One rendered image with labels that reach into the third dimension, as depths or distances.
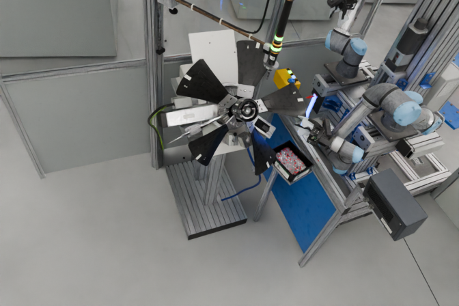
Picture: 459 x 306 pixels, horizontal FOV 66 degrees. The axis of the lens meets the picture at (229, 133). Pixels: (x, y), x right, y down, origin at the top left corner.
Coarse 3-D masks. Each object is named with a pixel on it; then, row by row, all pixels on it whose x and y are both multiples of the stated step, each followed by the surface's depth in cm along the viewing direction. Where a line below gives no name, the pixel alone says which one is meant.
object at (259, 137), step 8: (256, 128) 191; (256, 136) 188; (256, 144) 187; (264, 144) 195; (256, 152) 186; (264, 152) 192; (272, 152) 199; (256, 160) 186; (264, 160) 191; (272, 160) 197; (256, 168) 186; (264, 168) 191
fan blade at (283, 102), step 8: (288, 88) 197; (296, 88) 197; (264, 96) 192; (272, 96) 192; (280, 96) 193; (288, 96) 194; (296, 96) 195; (264, 104) 188; (272, 104) 189; (280, 104) 190; (288, 104) 191; (296, 104) 193; (304, 104) 194; (272, 112) 186; (280, 112) 187; (288, 112) 189; (296, 112) 191; (304, 112) 193
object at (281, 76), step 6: (276, 72) 228; (282, 72) 227; (288, 72) 228; (276, 78) 229; (282, 78) 223; (288, 78) 224; (294, 78) 225; (276, 84) 231; (282, 84) 224; (300, 84) 222
